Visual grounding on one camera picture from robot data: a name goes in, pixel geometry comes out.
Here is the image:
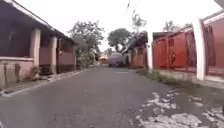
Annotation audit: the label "grey covered vehicle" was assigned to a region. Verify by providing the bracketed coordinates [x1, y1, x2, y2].
[107, 52, 125, 69]

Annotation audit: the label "group of trees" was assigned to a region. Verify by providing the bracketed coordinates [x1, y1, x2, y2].
[67, 13, 148, 69]

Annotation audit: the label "grey asphalt road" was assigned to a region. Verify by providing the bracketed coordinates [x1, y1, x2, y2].
[0, 65, 224, 128]

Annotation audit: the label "grass verge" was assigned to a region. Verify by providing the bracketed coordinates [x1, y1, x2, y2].
[134, 67, 224, 93]

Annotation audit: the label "red fence with white posts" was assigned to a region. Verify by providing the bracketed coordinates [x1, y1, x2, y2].
[146, 9, 224, 83]

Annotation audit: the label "pale kerb strip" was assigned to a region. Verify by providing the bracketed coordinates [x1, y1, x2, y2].
[0, 68, 88, 98]

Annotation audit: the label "brown house with pillars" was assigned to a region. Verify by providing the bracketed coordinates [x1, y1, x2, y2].
[0, 0, 78, 89]

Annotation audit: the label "building with red wall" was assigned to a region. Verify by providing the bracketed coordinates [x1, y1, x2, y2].
[121, 31, 168, 70]

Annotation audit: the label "overhead wires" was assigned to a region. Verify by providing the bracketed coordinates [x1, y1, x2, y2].
[123, 0, 143, 18]

